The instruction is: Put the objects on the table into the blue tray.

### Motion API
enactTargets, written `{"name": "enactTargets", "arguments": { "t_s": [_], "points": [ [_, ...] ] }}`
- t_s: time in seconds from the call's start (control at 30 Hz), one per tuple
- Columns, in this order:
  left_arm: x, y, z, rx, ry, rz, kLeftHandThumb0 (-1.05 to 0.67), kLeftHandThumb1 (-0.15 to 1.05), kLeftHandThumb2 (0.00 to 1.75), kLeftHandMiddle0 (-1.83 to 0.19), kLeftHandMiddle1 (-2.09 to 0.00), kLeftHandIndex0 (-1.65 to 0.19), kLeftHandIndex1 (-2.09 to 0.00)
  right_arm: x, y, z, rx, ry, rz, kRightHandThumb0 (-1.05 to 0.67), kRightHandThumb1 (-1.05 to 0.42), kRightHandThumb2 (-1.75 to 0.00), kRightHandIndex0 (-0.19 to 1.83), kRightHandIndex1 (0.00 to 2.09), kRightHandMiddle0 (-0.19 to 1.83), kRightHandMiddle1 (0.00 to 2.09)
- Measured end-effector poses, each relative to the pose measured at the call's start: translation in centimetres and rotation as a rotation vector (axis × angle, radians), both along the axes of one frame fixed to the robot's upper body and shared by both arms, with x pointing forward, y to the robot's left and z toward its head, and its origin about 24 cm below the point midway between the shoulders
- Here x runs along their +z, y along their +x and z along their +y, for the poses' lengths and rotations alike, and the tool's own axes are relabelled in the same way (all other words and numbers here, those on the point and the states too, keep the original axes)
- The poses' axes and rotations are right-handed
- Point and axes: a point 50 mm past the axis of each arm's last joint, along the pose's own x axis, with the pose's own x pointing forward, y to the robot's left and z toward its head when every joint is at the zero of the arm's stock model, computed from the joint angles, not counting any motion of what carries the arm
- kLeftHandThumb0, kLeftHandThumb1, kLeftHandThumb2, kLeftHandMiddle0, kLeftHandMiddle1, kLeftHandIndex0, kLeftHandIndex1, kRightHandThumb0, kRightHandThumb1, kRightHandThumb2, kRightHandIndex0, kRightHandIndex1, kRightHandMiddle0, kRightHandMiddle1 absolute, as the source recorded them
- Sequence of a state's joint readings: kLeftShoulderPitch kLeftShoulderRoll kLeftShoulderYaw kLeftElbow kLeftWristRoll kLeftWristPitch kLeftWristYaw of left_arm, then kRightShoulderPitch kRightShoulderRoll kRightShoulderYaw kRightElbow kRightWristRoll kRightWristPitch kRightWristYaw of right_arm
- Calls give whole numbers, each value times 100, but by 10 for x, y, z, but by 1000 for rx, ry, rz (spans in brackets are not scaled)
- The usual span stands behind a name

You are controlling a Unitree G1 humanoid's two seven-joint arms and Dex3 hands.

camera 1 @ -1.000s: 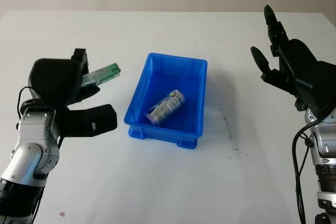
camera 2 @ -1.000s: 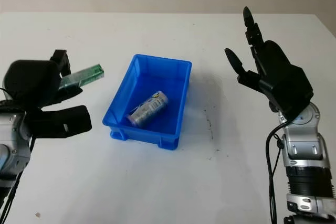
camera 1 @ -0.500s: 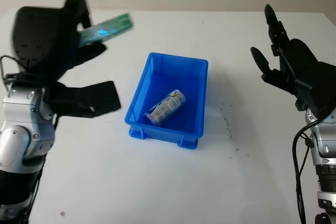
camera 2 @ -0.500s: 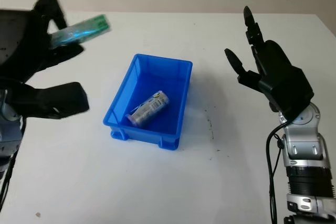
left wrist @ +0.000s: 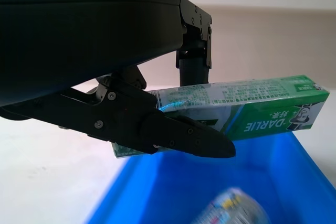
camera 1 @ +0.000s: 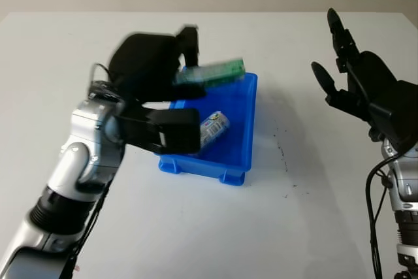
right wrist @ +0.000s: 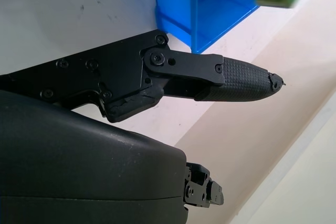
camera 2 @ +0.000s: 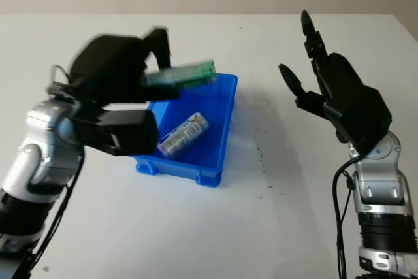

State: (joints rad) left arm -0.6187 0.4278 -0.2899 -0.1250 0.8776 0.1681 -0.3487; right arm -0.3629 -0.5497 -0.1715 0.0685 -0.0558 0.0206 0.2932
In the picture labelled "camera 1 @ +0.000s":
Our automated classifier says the silver wrapped candy roll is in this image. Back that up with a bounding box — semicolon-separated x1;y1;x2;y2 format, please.
198;110;231;151

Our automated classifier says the blue plastic tray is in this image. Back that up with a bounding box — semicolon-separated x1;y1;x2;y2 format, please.
158;65;259;188

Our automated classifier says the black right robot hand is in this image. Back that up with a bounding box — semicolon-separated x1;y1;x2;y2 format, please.
310;7;400;126

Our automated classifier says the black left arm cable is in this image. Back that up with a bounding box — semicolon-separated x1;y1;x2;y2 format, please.
63;62;120;279

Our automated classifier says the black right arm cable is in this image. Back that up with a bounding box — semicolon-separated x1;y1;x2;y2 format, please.
365;153;401;279

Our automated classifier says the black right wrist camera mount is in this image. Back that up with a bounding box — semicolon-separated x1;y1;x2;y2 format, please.
368;79;418;152

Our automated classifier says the green rectangular box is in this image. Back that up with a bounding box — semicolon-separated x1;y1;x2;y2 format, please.
174;57;246;90

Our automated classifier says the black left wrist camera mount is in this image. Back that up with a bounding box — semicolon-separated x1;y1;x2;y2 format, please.
114;99;201;156

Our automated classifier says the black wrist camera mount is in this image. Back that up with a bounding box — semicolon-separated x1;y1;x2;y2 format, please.
368;79;418;152
114;99;201;156

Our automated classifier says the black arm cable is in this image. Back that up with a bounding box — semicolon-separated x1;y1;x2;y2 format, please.
63;62;120;279
365;153;401;279

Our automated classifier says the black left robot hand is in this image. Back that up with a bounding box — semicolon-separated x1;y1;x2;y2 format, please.
106;25;207;104

